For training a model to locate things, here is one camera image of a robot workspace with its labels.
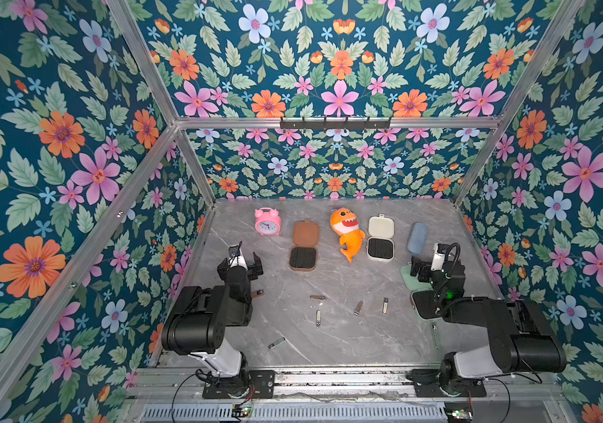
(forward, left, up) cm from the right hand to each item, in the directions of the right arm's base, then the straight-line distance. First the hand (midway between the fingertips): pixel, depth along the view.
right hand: (433, 256), depth 92 cm
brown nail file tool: (-14, +63, -7) cm, 65 cm away
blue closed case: (+12, +2, -4) cm, 13 cm away
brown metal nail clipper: (-17, +27, -8) cm, 33 cm away
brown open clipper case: (+3, +48, -6) cm, 48 cm away
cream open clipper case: (+10, +16, -7) cm, 20 cm away
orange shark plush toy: (+14, +32, +2) cm, 35 cm away
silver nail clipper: (-21, +40, -7) cm, 46 cm away
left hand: (-2, +68, +2) cm, 68 cm away
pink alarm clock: (+14, +62, 0) cm, 64 cm away
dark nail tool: (-29, +53, -8) cm, 61 cm away
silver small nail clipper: (-15, +18, -7) cm, 25 cm away
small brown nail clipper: (-13, +43, -8) cm, 45 cm away
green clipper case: (-13, +5, -6) cm, 15 cm away
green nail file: (-22, +3, -8) cm, 24 cm away
